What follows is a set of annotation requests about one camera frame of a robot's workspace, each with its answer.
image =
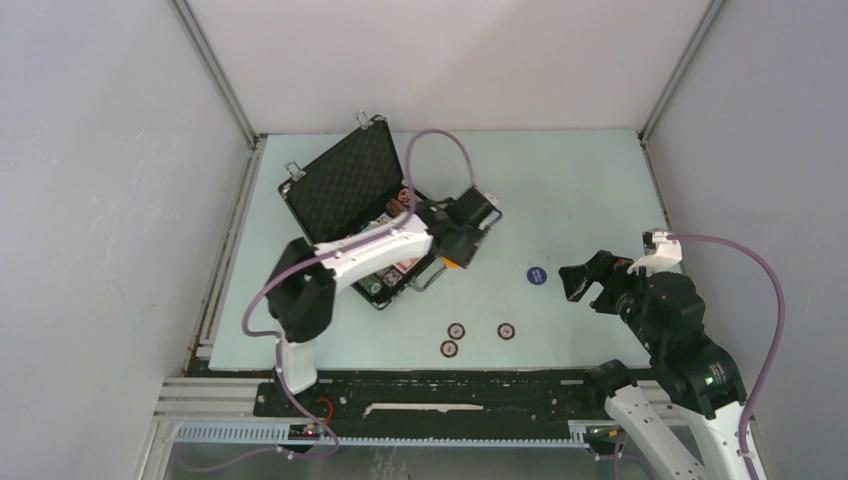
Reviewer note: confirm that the purple blue chip stack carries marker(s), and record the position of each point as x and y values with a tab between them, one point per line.
390	276

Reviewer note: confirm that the blue small blind button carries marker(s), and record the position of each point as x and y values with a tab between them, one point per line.
536	275

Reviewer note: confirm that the brown chip stack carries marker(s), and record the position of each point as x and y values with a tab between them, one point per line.
395	207

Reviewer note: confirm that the black aluminium poker case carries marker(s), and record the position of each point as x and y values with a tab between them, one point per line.
345	187

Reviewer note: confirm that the red white chip stack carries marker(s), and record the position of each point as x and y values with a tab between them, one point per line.
405	196

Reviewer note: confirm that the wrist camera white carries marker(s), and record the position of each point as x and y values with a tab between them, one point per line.
661	253
491	198

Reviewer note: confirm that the brown 100 poker chip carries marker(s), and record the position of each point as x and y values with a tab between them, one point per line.
506	331
456	331
449	348

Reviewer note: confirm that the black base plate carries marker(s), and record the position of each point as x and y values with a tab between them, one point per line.
544	404

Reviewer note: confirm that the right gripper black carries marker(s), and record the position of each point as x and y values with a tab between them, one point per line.
613	270

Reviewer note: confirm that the white cable duct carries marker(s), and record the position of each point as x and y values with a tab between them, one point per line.
272	434

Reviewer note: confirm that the green chip stack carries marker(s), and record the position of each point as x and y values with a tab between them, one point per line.
371	284

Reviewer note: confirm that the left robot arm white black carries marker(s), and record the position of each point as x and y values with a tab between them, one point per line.
301	291

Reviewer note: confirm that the red playing card deck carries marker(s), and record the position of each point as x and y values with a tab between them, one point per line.
406	265

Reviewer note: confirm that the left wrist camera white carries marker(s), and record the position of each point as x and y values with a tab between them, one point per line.
491	198

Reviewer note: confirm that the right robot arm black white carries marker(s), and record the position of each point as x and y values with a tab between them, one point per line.
665	313

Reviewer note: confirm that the aluminium frame rail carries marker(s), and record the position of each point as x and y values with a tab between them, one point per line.
215	399

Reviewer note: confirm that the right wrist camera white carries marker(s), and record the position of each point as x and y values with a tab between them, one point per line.
661	253

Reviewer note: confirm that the blue playing card deck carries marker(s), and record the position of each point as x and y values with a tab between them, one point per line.
381	220

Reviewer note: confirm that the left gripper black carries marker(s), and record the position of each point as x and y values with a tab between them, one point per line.
463	256

